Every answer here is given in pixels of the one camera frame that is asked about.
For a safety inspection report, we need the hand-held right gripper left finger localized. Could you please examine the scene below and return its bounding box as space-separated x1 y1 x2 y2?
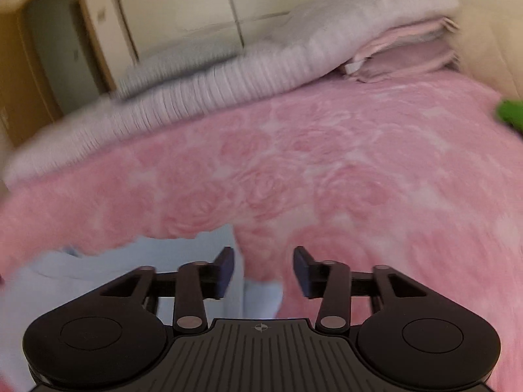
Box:
100 246 235 333

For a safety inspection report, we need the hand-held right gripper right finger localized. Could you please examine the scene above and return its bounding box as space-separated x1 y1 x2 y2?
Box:
293 246 431 333

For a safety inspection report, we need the light blue sweatshirt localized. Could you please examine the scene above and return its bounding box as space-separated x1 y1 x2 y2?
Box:
0 224 287 392

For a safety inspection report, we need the pink floral blanket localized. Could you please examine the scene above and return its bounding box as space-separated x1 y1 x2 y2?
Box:
0 67 523 392

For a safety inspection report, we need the lilac striped folded quilt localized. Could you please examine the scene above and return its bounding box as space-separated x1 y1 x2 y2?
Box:
0 0 460 184

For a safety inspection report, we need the grey ribbed blanket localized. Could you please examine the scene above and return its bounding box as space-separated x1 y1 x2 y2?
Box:
112 39 246 101

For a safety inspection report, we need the light pink folded sheet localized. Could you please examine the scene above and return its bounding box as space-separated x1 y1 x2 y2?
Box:
353 16 460 64

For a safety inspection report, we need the cream wardrobe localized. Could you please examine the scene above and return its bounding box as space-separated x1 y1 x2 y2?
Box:
74 0 333 90

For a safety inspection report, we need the cream quilted headboard cushion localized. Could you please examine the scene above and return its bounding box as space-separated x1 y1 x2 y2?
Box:
451 0 523 105

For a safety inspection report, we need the wooden door frame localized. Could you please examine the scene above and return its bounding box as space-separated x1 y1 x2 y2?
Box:
0 0 115 148

